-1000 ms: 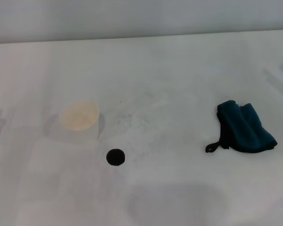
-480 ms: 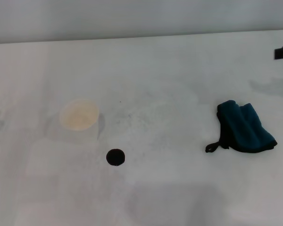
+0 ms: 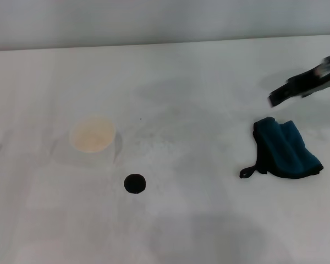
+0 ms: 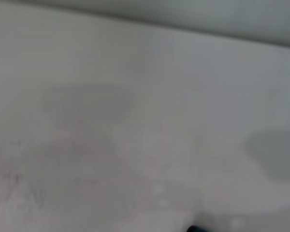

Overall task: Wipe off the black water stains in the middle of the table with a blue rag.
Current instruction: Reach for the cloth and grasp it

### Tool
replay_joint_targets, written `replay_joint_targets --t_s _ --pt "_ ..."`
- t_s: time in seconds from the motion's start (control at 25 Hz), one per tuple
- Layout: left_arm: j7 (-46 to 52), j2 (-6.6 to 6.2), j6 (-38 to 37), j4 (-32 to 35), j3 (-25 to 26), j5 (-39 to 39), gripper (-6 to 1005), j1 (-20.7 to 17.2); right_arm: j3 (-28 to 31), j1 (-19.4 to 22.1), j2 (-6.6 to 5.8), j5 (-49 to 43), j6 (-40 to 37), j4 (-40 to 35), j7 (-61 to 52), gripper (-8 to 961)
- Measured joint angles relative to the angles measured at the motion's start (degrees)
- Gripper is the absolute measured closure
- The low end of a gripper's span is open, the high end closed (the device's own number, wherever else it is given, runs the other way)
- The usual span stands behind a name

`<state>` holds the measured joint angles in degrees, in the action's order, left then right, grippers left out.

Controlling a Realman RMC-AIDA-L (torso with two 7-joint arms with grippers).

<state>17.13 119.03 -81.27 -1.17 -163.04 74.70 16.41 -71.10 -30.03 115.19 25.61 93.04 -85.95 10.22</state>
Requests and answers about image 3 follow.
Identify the black water stain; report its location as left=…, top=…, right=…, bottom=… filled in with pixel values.
left=123, top=173, right=147, bottom=195

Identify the blue rag with black loop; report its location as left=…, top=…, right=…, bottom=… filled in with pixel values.
left=239, top=116, right=325, bottom=180

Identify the white paper cup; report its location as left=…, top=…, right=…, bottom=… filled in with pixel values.
left=69, top=115, right=124, bottom=169

